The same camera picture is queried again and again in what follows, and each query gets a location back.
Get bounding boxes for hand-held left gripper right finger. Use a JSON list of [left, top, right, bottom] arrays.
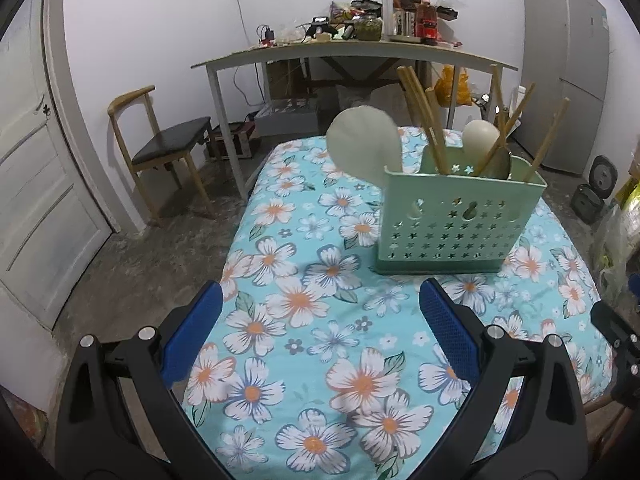
[[407, 278, 588, 480]]

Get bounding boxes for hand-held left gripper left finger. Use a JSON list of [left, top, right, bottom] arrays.
[[55, 281, 233, 480]]

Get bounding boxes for green plastic utensil holder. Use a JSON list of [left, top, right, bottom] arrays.
[[375, 146, 547, 276]]

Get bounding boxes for cream plastic spoon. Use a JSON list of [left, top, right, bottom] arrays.
[[461, 119, 502, 163]]

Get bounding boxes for white shell-shaped rice paddle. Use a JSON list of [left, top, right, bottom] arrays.
[[326, 106, 402, 183]]

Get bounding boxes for clear plastic bag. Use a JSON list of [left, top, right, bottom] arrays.
[[592, 195, 640, 306]]

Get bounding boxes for blue floral tablecloth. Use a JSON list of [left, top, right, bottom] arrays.
[[182, 126, 617, 480]]

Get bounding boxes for metal spoon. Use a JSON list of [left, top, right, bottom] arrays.
[[480, 147, 512, 181]]

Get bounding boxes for red patterned mat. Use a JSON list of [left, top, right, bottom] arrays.
[[2, 387, 50, 453]]

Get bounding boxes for wooden chair with black seat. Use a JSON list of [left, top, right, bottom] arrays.
[[108, 85, 217, 226]]

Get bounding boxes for white door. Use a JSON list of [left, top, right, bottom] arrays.
[[0, 0, 113, 331]]

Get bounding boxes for brown metal-edged case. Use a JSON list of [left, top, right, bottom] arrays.
[[206, 120, 261, 161]]

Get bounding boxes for silver refrigerator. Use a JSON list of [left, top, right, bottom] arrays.
[[520, 0, 612, 176]]

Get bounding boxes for grey storage crate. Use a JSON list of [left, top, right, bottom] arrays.
[[254, 97, 321, 137]]

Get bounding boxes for yellow plastic bag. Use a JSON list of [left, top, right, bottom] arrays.
[[432, 65, 473, 107]]

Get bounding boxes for white woven sack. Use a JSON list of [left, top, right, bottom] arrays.
[[335, 85, 416, 126]]

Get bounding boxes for cardboard box under desk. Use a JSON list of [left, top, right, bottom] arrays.
[[265, 59, 307, 103]]

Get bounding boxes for long white-framed desk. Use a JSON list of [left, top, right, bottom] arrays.
[[191, 40, 519, 201]]

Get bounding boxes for red oil bottle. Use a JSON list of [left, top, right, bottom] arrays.
[[419, 0, 441, 45]]

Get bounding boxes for glass jar with green contents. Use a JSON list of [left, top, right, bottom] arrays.
[[354, 14, 383, 42]]

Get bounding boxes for wooden table frame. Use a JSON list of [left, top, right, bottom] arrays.
[[584, 391, 632, 456]]

